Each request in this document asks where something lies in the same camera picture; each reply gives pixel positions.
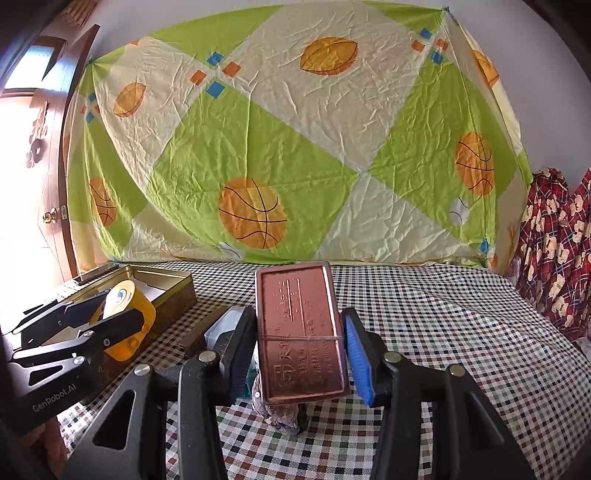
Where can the brass door knob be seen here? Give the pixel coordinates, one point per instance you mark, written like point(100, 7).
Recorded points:
point(50, 216)

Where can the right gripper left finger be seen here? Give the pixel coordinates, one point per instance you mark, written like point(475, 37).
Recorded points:
point(127, 438)

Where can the blue bear toy block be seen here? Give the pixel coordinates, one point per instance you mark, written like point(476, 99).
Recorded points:
point(254, 364)

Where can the red plaid bear fabric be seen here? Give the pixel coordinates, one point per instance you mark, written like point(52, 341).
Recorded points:
point(553, 252)

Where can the wooden door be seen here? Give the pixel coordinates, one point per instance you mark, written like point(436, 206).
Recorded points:
point(39, 74)

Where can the dark brown flat bar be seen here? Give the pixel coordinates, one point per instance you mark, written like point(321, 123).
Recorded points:
point(194, 341)

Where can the green basketball bedsheet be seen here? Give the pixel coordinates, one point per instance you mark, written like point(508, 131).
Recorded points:
point(337, 131)

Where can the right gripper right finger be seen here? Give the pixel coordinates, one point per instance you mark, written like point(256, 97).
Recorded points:
point(470, 439)

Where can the gold metal tin tray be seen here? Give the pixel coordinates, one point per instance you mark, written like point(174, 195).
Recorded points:
point(162, 295)

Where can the black floral hair clip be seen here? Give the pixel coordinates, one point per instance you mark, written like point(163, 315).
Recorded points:
point(290, 419)

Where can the clear plastic case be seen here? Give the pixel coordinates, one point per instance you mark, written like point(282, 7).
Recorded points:
point(225, 321)

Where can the checkered tablecloth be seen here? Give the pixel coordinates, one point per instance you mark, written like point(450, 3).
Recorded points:
point(436, 316)

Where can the yellow face toy block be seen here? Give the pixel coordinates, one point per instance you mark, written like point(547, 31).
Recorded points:
point(127, 316)

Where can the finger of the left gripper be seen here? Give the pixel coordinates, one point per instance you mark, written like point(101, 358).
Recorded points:
point(44, 321)
point(68, 361)

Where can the copper rectangular tin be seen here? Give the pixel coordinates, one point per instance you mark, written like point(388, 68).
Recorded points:
point(301, 342)

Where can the white paper tray liner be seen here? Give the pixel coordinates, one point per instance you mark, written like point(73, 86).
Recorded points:
point(69, 333)

